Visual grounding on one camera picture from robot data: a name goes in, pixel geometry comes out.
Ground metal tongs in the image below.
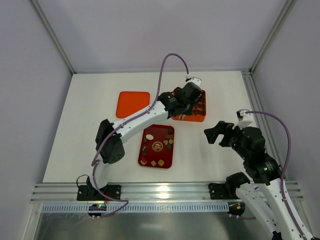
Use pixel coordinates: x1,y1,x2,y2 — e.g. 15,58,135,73
178,100,199,121

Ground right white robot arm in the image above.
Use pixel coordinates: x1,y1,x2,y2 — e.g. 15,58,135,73
204,121,315,240

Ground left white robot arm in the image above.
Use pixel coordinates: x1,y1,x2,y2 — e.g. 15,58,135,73
76,78,203,201

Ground orange chocolate box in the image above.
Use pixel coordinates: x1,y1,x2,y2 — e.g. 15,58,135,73
172,90,207,123

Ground white oval chocolate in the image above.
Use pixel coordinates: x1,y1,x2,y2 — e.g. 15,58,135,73
145,134,154,141

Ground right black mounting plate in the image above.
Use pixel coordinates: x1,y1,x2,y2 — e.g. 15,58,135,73
208,183,228,200

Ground black mounting plate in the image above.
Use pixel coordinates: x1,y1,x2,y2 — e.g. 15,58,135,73
103,184,122,200
208,183,228,200

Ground orange box lid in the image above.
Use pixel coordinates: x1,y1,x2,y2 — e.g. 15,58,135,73
115,91,150,119

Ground red lacquer tray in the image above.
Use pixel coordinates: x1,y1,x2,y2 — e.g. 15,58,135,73
137,124,175,169

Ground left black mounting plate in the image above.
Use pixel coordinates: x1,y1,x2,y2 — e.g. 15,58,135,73
103,184,122,200

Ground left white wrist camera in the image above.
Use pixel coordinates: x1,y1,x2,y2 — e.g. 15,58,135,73
185,73,202,87

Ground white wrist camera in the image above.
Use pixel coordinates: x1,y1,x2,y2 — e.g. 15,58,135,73
232,109,254,129
185,73,202,87

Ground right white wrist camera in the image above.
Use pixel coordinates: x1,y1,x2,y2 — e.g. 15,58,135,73
232,109,254,129

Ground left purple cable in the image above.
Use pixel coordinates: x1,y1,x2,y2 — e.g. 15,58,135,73
91,52,190,201

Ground slotted cable duct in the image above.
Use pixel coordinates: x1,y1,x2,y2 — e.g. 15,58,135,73
41,202,229,214

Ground aluminium rail frame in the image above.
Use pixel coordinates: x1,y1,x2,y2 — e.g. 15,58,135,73
29,181,305,205

